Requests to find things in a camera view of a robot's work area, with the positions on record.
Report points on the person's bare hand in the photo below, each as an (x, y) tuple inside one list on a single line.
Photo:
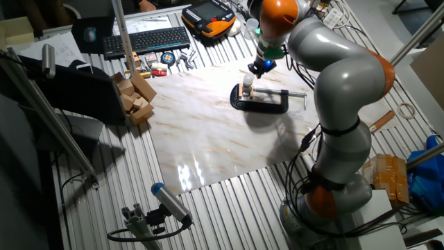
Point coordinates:
[(147, 6)]

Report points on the slanted aluminium frame brace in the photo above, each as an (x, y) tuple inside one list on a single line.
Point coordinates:
[(416, 34)]

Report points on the long slanted aluminium profile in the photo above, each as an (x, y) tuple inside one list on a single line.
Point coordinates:
[(45, 114)]

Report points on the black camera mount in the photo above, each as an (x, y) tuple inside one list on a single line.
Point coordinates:
[(156, 218)]

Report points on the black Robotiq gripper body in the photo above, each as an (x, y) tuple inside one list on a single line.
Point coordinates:
[(265, 64)]

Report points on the white smartphone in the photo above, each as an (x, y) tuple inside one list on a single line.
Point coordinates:
[(84, 68)]

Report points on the upright aluminium post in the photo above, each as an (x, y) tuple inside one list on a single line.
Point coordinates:
[(314, 3)]

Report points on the white light bulb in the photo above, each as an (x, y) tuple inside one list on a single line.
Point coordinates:
[(248, 79)]

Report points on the brass pipe fitting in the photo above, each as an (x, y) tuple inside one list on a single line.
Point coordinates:
[(145, 74)]

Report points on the white paper stack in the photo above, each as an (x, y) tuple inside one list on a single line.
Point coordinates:
[(62, 48)]

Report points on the silver metal pipe fitting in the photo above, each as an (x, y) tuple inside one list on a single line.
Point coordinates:
[(191, 59), (181, 58)]

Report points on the clear plastic jar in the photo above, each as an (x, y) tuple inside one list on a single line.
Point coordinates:
[(250, 27)]

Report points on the beige foam box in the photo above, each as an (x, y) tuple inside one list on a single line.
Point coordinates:
[(17, 31)]

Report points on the small printed card box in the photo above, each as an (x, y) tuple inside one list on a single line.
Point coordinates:
[(151, 59)]

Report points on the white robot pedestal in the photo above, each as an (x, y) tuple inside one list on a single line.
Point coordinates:
[(378, 225)]

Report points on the dark computer mouse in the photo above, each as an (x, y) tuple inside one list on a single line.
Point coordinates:
[(89, 34)]

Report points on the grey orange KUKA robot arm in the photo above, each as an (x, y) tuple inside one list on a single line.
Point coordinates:
[(347, 80)]

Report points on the small yellow box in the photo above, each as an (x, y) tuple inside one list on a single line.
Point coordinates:
[(136, 59)]

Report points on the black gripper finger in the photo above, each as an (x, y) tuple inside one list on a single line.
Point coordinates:
[(269, 71), (255, 70)]

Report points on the black metal C-clamp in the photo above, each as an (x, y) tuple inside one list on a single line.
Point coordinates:
[(260, 108)]

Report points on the white egg shaped object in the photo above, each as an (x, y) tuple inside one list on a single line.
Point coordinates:
[(234, 27)]

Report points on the brown cardboard sheet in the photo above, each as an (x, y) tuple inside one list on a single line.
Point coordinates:
[(430, 76)]

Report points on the aluminium frame bar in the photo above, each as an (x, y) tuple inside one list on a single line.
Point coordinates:
[(426, 156)]

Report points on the small wooden clamp pad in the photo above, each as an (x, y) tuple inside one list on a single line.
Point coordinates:
[(252, 93), (240, 91)]

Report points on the blue plastic bag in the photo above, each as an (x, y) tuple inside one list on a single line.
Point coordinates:
[(426, 180)]

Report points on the black laptop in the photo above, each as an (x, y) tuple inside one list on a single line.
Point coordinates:
[(79, 93)]

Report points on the marble pattern table sheet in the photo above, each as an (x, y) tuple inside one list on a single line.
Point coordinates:
[(208, 139)]

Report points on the brown taped cardboard package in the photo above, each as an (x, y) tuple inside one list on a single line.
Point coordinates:
[(388, 180)]

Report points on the white printed paper sheet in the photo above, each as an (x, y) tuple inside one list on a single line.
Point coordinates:
[(145, 25)]

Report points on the open brown cardboard box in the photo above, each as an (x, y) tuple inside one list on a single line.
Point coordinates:
[(144, 87)]

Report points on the black orange teach pendant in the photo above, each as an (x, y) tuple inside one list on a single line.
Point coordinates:
[(208, 14)]

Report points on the tall aluminium frame post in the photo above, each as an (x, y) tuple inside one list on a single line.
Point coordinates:
[(123, 34)]

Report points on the short aluminium profile stub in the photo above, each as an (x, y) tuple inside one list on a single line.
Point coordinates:
[(138, 225)]

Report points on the black mouse pad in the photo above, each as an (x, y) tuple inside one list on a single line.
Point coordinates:
[(104, 27)]

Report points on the silver depth camera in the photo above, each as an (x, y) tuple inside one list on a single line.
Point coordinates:
[(48, 60)]

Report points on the white power strip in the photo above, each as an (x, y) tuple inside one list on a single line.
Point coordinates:
[(332, 18)]

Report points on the small brown wooden block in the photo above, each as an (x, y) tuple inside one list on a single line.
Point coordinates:
[(125, 87), (127, 102), (135, 95), (140, 103)]

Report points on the black computer keyboard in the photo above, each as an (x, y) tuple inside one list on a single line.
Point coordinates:
[(145, 41)]

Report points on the silver camera blue cap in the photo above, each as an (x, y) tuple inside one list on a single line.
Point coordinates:
[(171, 203)]

